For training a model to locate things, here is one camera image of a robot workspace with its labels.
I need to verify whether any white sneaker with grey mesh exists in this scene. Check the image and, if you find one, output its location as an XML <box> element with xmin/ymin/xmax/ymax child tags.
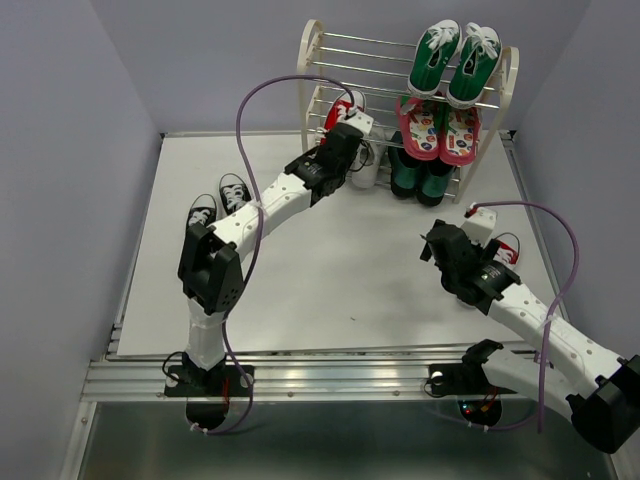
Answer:
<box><xmin>350</xmin><ymin>127</ymin><xmax>386</xmax><ymax>189</ymax></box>

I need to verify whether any red canvas sneaker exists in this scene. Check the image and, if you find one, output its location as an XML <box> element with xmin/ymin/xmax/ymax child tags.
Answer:
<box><xmin>494</xmin><ymin>232</ymin><xmax>521</xmax><ymax>270</ymax></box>
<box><xmin>323</xmin><ymin>90</ymin><xmax>366</xmax><ymax>131</ymax></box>

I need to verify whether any black canvas sneaker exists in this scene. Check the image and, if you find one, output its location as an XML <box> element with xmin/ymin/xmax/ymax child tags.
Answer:
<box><xmin>186</xmin><ymin>194</ymin><xmax>218</xmax><ymax>230</ymax></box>
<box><xmin>218</xmin><ymin>173</ymin><xmax>252</xmax><ymax>216</ymax></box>

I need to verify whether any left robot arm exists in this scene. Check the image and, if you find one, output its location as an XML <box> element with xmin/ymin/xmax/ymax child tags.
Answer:
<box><xmin>169</xmin><ymin>121</ymin><xmax>371</xmax><ymax>396</ymax></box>

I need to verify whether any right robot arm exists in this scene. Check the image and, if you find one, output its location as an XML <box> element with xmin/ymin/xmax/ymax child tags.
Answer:
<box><xmin>421</xmin><ymin>220</ymin><xmax>639</xmax><ymax>454</ymax></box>

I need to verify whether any cream shoe rack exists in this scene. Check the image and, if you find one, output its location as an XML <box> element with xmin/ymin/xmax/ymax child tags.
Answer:
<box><xmin>297</xmin><ymin>19</ymin><xmax>520</xmax><ymax>203</ymax></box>

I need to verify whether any left pink patterned slipper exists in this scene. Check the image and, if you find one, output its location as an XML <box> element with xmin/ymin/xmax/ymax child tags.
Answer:
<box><xmin>395</xmin><ymin>96</ymin><xmax>442</xmax><ymax>161</ymax></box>

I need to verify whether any pink patterned slipper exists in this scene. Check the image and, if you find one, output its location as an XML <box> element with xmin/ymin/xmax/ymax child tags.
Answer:
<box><xmin>439</xmin><ymin>104</ymin><xmax>481</xmax><ymax>167</ymax></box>
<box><xmin>395</xmin><ymin>96</ymin><xmax>442</xmax><ymax>161</ymax></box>

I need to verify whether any right pink patterned slipper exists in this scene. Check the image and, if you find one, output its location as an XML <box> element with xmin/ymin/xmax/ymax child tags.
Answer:
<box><xmin>439</xmin><ymin>104</ymin><xmax>481</xmax><ymax>167</ymax></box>

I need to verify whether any left green canvas sneaker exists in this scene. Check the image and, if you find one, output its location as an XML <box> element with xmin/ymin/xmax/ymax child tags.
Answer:
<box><xmin>407</xmin><ymin>19</ymin><xmax>462</xmax><ymax>99</ymax></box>

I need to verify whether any green canvas sneaker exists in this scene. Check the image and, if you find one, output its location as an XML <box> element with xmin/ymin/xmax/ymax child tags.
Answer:
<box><xmin>446</xmin><ymin>22</ymin><xmax>502</xmax><ymax>109</ymax></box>
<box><xmin>407</xmin><ymin>19</ymin><xmax>462</xmax><ymax>99</ymax></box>

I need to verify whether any right green canvas sneaker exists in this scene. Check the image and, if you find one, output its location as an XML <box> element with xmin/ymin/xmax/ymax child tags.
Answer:
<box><xmin>446</xmin><ymin>22</ymin><xmax>502</xmax><ymax>109</ymax></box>

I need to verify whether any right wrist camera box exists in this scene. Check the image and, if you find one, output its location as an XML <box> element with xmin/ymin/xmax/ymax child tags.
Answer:
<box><xmin>460</xmin><ymin>204</ymin><xmax>498</xmax><ymax>247</ymax></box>

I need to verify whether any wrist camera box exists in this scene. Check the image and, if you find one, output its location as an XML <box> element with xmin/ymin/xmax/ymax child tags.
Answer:
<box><xmin>460</xmin><ymin>204</ymin><xmax>498</xmax><ymax>247</ymax></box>
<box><xmin>343</xmin><ymin>108</ymin><xmax>375</xmax><ymax>137</ymax></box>

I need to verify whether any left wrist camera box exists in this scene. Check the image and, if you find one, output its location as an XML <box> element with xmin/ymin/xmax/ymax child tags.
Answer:
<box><xmin>343</xmin><ymin>108</ymin><xmax>375</xmax><ymax>137</ymax></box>

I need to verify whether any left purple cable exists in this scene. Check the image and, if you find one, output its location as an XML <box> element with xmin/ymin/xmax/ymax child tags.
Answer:
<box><xmin>186</xmin><ymin>73</ymin><xmax>363</xmax><ymax>436</ymax></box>

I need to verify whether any aluminium mounting rail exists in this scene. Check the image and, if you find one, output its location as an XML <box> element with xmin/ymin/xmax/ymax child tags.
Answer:
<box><xmin>80</xmin><ymin>349</ymin><xmax>612</xmax><ymax>406</ymax></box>

